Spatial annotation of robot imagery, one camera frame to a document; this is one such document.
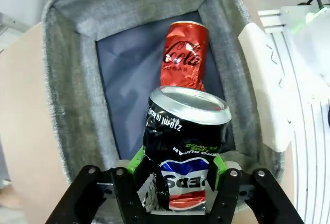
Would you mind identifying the crushed red cola can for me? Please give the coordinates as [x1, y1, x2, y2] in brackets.
[159, 21, 209, 92]

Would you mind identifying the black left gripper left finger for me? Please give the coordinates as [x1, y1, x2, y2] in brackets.
[46, 148, 155, 224]

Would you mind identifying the white grooved mounting plate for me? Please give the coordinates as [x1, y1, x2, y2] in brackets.
[258, 9, 330, 224]

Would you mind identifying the grey fabric basket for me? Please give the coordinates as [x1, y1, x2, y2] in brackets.
[41, 0, 284, 181]

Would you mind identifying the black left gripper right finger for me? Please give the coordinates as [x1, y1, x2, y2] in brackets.
[205, 154, 305, 224]

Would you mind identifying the crushed black pepsi can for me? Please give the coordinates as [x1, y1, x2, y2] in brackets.
[136, 85, 232, 214]

